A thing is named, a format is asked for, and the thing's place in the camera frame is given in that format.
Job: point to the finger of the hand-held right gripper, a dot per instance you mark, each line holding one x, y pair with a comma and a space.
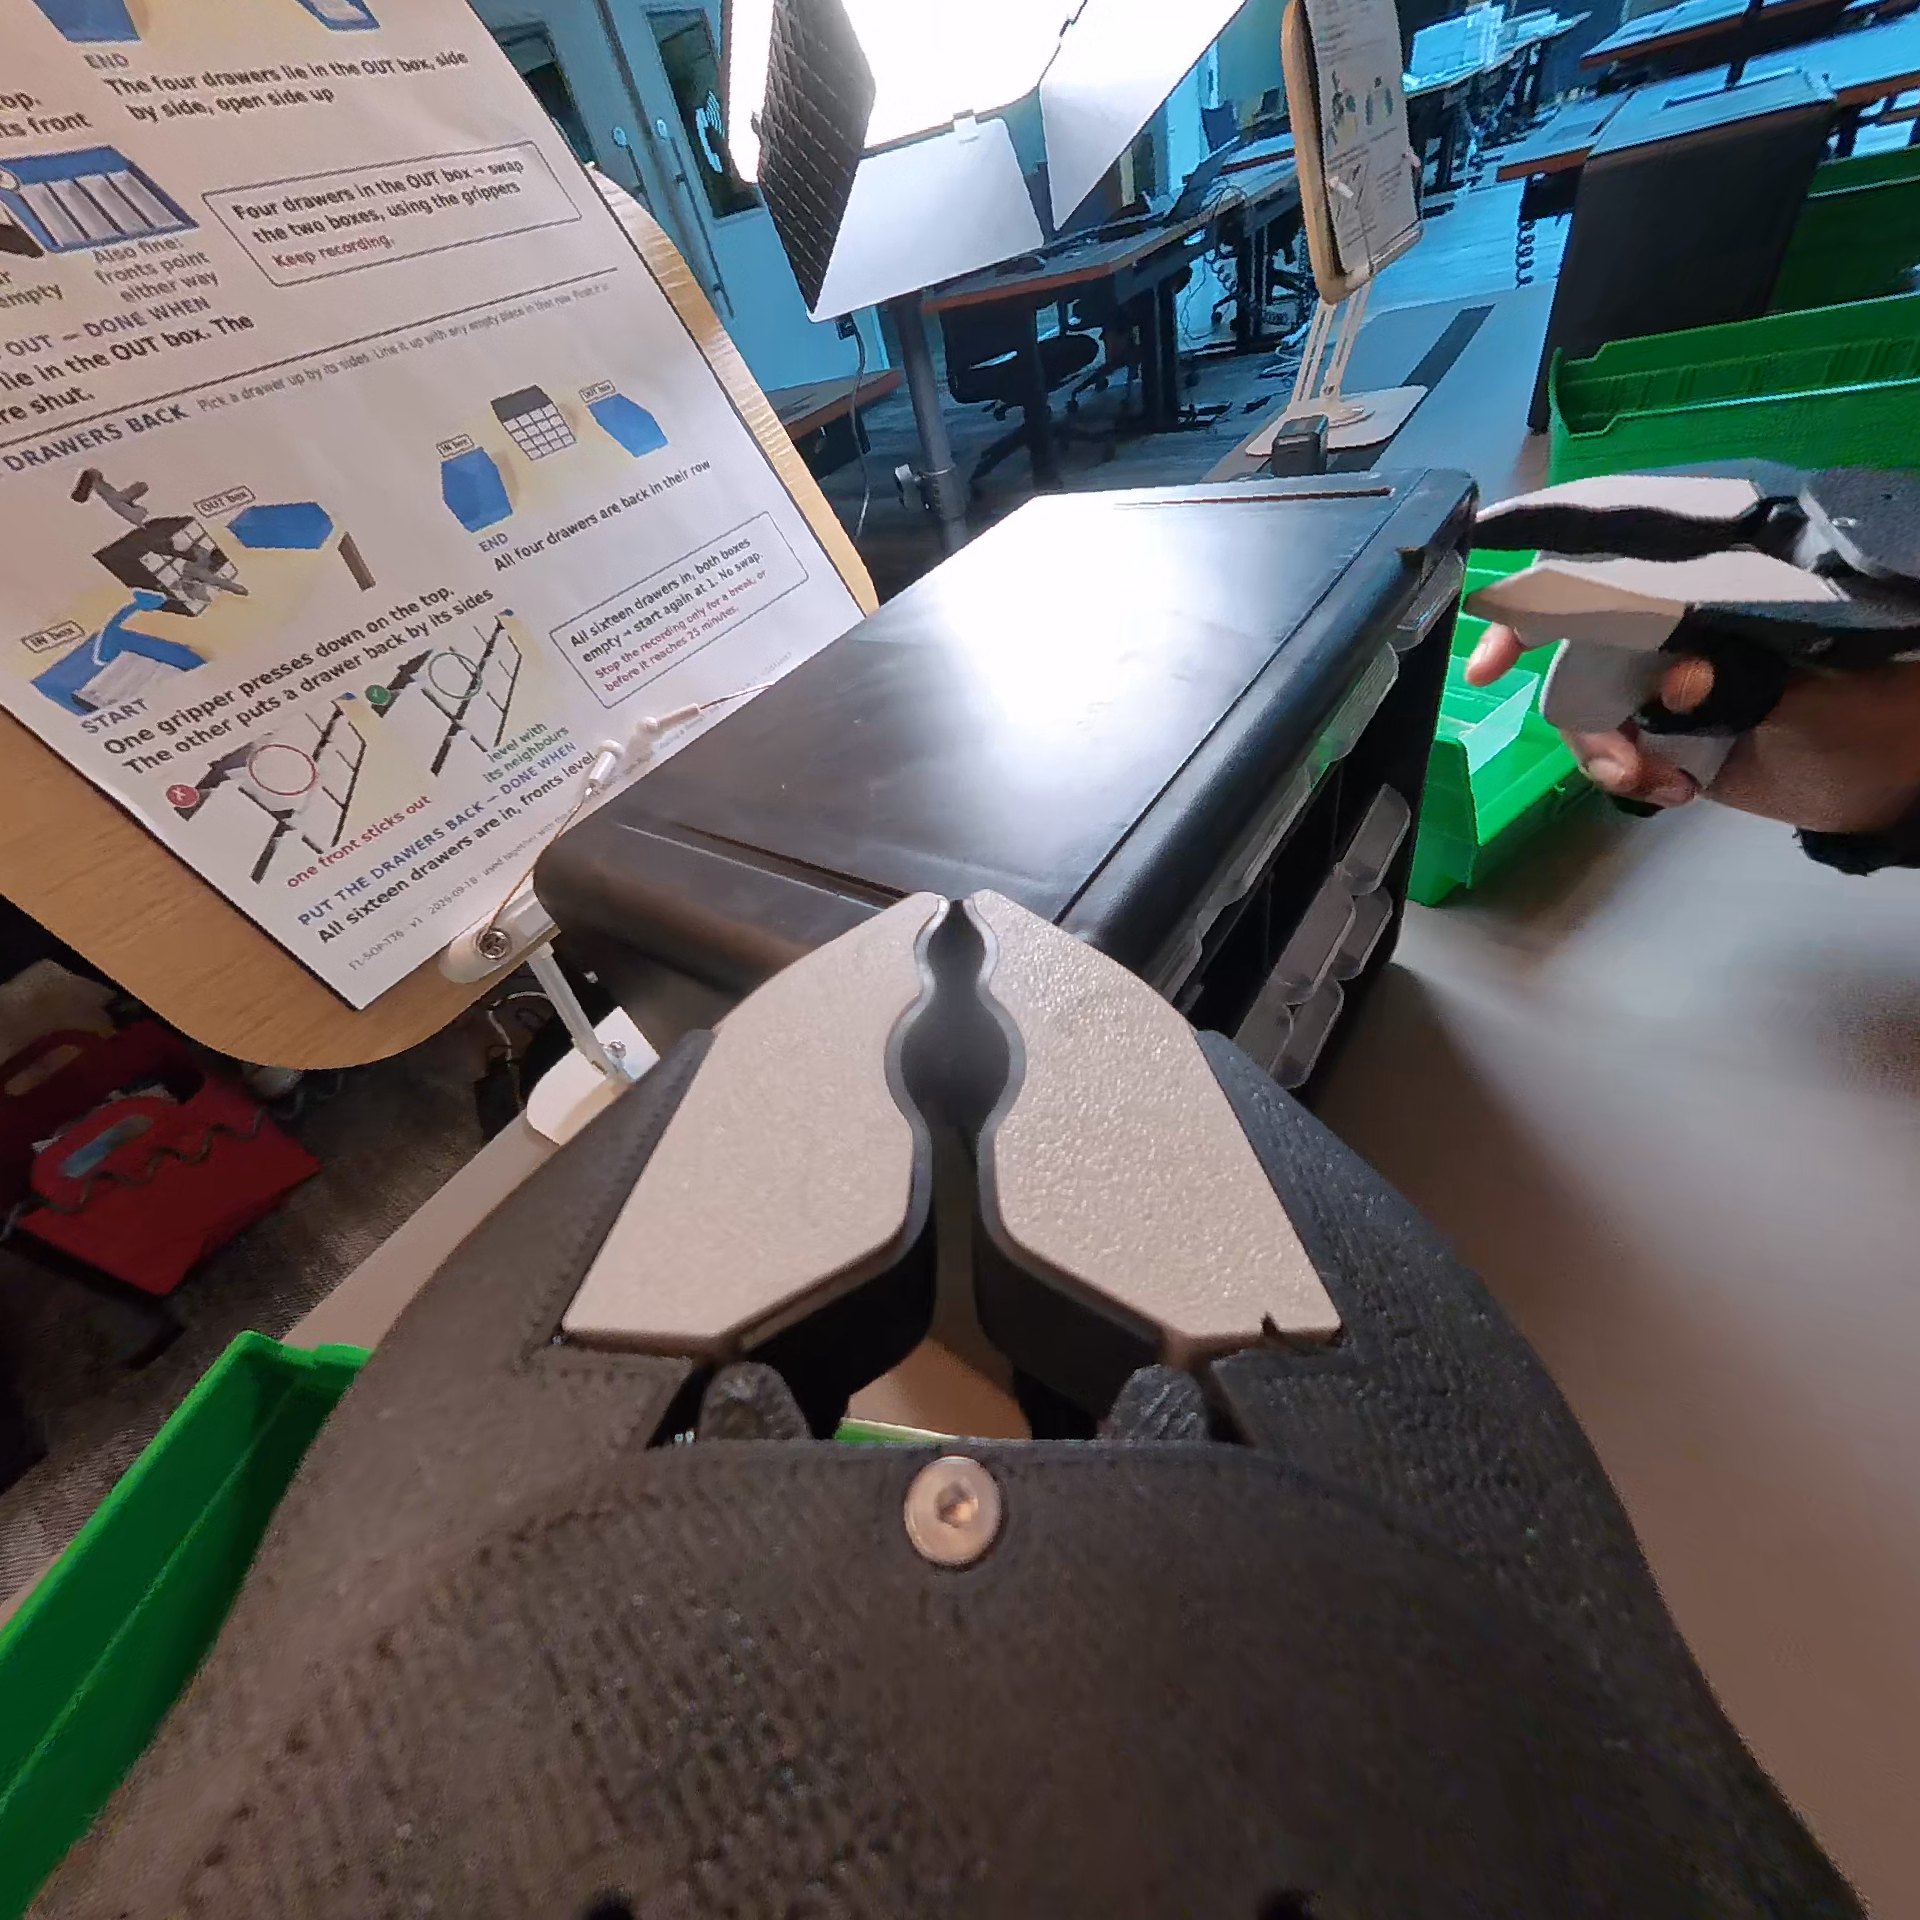
1651, 598
1634, 505

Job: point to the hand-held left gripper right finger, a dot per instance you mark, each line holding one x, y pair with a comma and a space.
1153, 1187

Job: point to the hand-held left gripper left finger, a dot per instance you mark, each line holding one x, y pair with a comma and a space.
748, 1187

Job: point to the clear plastic drawer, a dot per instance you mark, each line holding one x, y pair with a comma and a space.
1492, 748

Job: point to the set of clear cabinet drawers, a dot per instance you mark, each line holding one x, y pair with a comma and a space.
1337, 915

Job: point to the green plastic bin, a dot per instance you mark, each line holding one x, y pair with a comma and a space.
1869, 238
105, 1545
1449, 877
1726, 396

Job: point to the black drawer cabinet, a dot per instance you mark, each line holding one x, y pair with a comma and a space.
1049, 705

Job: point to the person's right forearm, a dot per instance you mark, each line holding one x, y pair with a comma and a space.
1869, 852

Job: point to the long dark office desk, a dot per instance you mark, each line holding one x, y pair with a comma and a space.
1125, 263

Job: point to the person's right hand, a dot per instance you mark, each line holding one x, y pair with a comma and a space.
1829, 748

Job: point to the white board stand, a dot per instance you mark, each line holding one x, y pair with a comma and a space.
580, 1088

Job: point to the dark grey cabinet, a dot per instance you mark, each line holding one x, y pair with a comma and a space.
1680, 256

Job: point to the pale small board stand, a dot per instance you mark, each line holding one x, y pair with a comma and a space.
1349, 408

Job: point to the small black box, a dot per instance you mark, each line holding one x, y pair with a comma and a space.
1302, 445

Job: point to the small wooden instruction board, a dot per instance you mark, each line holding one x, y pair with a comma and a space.
1357, 136

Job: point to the red felt bag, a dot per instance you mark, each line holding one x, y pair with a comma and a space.
166, 1187

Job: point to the black office chair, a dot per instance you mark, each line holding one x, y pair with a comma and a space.
1019, 396

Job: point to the wooden sheet board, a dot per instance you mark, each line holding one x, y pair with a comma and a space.
153, 962

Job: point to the grey light stand pole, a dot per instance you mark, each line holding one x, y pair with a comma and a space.
930, 418

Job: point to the studio softbox light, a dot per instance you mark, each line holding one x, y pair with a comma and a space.
932, 209

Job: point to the printed instruction sheet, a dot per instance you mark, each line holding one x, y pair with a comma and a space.
407, 480

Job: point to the phone booth door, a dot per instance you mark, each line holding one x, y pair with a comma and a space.
703, 104

